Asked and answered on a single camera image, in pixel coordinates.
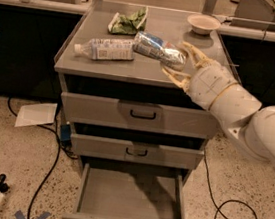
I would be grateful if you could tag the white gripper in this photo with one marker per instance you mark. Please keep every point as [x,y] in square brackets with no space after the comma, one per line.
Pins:
[209,85]

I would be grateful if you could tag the silver redbull can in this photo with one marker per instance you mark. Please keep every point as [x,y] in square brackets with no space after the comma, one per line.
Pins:
[159,49]

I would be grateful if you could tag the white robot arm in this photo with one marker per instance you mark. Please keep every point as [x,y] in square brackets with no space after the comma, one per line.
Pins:
[248,125]

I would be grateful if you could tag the grey middle drawer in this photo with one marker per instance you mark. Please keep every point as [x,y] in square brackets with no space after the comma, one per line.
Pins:
[124,150]

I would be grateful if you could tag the grey drawer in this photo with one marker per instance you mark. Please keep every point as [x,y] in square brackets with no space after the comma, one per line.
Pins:
[128,192]
[124,150]
[156,118]

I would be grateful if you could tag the grey top drawer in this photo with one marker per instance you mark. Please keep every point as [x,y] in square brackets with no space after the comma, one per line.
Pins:
[156,118]

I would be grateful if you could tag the grey bottom drawer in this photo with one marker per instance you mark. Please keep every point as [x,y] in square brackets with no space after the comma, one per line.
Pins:
[128,192]

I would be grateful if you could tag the dark counter cabinet left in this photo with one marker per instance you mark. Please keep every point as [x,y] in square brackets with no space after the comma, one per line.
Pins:
[29,40]

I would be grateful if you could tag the white paper bowl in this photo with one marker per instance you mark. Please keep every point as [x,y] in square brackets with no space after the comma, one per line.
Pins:
[203,24]

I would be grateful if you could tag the green chip bag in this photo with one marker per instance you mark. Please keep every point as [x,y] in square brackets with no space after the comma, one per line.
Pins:
[128,25]

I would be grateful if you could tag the clear plastic water bottle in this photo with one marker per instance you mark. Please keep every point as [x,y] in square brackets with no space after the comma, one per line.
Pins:
[106,49]

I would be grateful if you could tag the blue power adapter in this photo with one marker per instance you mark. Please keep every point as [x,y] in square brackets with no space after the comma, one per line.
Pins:
[65,134]

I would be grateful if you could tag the white paper sheet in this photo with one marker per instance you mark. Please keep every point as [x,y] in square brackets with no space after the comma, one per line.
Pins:
[36,114]

